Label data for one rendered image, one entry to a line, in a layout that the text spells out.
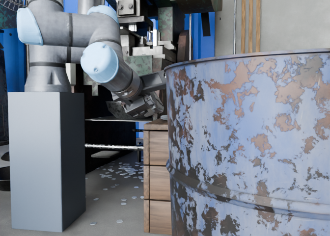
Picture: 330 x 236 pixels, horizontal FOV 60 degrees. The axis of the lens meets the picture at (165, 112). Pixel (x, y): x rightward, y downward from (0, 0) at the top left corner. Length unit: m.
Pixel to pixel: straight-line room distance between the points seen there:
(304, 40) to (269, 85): 2.54
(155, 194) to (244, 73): 0.67
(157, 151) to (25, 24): 0.50
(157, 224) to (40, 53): 0.67
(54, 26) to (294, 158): 0.54
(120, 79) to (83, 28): 0.14
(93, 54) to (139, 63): 0.87
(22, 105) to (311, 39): 2.41
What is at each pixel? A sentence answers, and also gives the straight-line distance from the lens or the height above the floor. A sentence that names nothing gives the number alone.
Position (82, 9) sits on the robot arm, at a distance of 1.01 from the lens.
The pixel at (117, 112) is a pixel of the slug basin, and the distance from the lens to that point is 1.63.
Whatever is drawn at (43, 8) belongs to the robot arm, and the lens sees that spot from 0.69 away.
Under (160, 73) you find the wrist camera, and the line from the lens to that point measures 0.77.
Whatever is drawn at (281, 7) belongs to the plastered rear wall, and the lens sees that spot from 2.89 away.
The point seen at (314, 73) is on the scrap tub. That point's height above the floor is 0.46.
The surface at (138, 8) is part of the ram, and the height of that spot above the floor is 0.93.
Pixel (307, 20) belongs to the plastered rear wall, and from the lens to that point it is 2.89.
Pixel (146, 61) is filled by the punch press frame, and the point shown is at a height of 0.61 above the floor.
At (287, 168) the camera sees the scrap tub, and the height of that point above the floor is 0.36.
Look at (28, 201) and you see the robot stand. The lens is 1.07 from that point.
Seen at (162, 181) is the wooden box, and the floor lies 0.17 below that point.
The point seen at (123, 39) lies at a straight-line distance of 1.60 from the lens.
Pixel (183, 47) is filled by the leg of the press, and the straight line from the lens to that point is 1.92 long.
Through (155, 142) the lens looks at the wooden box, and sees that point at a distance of 0.89.
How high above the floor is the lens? 0.43
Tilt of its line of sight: 3 degrees down
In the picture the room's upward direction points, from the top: straight up
